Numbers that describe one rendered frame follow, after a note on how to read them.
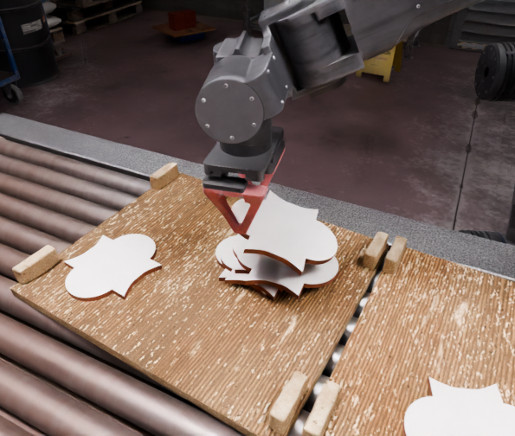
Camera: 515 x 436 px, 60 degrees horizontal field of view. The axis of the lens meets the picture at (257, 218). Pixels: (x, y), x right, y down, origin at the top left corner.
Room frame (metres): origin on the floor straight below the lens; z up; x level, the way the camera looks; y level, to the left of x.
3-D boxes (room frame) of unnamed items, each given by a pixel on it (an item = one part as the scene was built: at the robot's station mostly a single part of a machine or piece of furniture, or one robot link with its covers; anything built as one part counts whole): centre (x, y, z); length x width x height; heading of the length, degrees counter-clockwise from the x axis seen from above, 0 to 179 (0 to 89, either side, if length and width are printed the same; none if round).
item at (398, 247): (0.46, -0.20, 0.95); 0.06 x 0.02 x 0.03; 151
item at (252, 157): (0.43, 0.01, 1.16); 0.10 x 0.07 x 0.07; 165
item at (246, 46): (0.43, 0.01, 1.22); 0.07 x 0.06 x 0.07; 174
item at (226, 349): (0.46, 0.07, 0.93); 0.41 x 0.35 x 0.02; 59
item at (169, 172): (0.67, 0.17, 0.95); 0.06 x 0.02 x 0.03; 149
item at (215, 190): (0.41, 0.02, 1.09); 0.07 x 0.07 x 0.09; 75
